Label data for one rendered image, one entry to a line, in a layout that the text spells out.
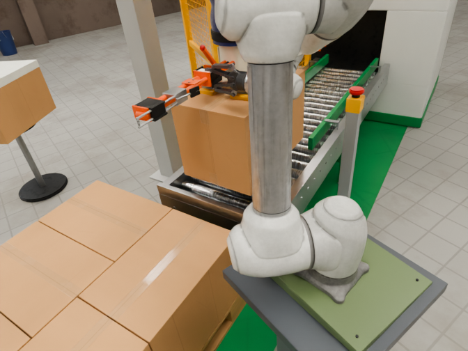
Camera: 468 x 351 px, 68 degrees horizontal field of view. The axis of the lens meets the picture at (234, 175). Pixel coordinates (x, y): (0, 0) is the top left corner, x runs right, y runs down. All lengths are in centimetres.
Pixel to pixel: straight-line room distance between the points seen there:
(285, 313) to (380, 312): 27
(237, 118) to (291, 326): 79
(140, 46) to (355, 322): 211
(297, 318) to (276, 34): 77
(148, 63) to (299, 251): 192
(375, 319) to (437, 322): 105
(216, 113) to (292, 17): 81
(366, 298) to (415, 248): 133
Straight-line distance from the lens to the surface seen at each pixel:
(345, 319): 108
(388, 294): 117
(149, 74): 259
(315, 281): 111
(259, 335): 193
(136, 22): 251
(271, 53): 72
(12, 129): 290
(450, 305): 222
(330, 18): 77
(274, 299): 113
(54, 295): 165
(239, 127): 142
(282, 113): 77
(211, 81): 145
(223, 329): 194
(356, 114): 176
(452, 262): 243
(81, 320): 152
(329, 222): 95
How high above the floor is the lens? 168
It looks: 35 degrees down
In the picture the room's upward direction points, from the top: 6 degrees counter-clockwise
